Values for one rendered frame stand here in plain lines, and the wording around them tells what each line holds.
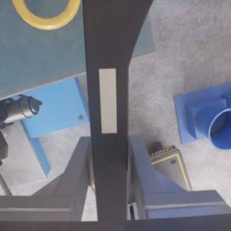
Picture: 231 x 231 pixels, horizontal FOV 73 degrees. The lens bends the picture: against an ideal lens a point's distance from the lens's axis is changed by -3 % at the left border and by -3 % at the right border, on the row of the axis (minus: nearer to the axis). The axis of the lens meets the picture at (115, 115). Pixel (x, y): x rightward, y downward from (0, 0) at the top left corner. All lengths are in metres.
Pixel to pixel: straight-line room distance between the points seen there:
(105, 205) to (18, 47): 0.24
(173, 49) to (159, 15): 0.27
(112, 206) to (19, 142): 1.34
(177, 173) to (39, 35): 1.21
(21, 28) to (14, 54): 0.04
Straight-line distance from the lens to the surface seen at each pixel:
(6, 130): 1.44
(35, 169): 1.54
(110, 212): 0.18
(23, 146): 1.48
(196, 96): 1.49
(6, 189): 0.52
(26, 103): 0.90
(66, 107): 1.27
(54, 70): 0.26
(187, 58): 1.44
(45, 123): 1.36
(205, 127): 1.25
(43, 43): 0.27
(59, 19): 0.23
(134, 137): 0.15
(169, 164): 1.25
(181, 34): 1.44
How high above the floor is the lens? 1.31
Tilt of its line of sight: 74 degrees down
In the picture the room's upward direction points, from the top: 176 degrees clockwise
